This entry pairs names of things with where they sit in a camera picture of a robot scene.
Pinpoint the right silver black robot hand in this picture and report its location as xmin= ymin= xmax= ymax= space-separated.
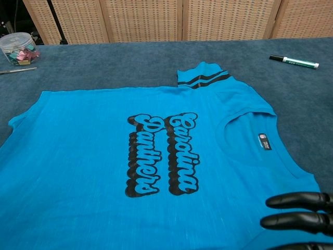
xmin=260 ymin=191 xmax=333 ymax=250

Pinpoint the blue Carolina Panthers T-shirt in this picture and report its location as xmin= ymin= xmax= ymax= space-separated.
xmin=0 ymin=61 xmax=326 ymax=250

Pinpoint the white marker with black cap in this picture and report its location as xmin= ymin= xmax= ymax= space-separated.
xmin=268 ymin=54 xmax=320 ymax=70

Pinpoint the blue carpet table cover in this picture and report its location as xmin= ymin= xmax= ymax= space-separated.
xmin=0 ymin=37 xmax=333 ymax=245

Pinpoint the wicker folding screen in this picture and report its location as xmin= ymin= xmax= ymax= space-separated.
xmin=22 ymin=0 xmax=333 ymax=45

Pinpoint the black tripod stand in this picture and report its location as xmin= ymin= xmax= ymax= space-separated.
xmin=46 ymin=0 xmax=69 ymax=45

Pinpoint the clear jar of binder clips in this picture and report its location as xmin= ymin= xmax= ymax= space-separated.
xmin=0 ymin=32 xmax=41 ymax=66

